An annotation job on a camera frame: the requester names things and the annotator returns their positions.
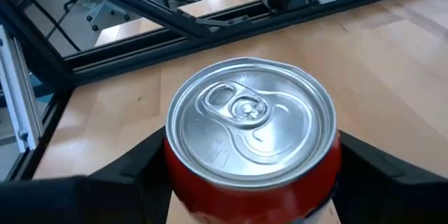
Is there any office chair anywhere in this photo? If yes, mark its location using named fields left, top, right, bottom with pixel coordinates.
left=62, top=0, right=132, bottom=32

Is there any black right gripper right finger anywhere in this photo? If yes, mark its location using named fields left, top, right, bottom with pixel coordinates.
left=330, top=130, right=448, bottom=224

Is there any red soda can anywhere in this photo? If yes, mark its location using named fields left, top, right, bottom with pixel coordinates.
left=164, top=57, right=343, bottom=224

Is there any black aluminium table frame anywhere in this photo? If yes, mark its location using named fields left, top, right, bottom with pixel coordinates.
left=0, top=0, right=448, bottom=90

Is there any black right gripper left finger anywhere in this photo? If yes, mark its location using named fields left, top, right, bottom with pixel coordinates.
left=80, top=125, right=173, bottom=224

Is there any white aluminium profile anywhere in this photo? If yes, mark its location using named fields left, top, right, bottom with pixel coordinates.
left=0, top=24, right=43, bottom=153

